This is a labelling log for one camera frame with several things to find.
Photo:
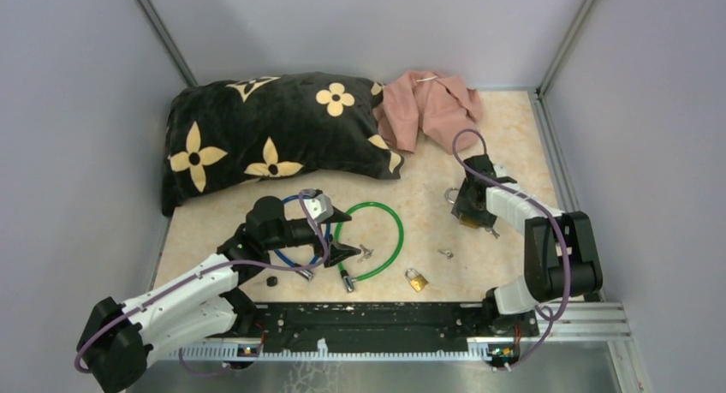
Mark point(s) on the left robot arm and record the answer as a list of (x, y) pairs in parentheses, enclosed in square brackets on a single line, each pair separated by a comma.
[(121, 340)]

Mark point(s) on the blue cable lock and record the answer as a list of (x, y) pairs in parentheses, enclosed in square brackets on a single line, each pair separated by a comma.
[(307, 274)]

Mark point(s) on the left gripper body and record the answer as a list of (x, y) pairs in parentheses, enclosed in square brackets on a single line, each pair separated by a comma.
[(298, 235)]

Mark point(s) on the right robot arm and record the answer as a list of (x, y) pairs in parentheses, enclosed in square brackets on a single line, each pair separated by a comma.
[(560, 252)]

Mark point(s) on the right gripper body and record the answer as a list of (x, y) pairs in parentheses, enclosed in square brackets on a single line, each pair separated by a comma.
[(463, 205)]

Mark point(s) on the silver keys by padlock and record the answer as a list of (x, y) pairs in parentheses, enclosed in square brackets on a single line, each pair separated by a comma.
[(492, 231)]

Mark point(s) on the black floral pillow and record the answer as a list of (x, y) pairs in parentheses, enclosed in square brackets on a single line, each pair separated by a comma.
[(232, 132)]

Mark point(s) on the small brass padlock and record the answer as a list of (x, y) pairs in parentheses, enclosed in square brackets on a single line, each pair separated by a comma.
[(416, 280)]

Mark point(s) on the green lock keys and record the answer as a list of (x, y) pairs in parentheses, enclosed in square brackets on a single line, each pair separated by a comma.
[(366, 254)]

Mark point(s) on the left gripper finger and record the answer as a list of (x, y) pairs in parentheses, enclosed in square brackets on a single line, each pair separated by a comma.
[(338, 216), (339, 252)]

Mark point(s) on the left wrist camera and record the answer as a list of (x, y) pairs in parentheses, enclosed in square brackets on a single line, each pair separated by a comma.
[(319, 207)]

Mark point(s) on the pink cloth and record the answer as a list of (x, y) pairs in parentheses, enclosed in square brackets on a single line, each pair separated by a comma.
[(436, 105)]

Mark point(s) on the large brass padlock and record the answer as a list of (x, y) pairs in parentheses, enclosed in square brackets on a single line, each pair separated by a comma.
[(463, 209)]

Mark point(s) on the small padlock key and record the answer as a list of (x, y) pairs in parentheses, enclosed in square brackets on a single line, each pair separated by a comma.
[(447, 253)]

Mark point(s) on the black padlock key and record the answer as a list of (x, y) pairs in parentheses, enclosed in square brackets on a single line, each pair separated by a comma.
[(270, 282)]

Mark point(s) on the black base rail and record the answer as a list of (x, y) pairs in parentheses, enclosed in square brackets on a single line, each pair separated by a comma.
[(378, 327)]

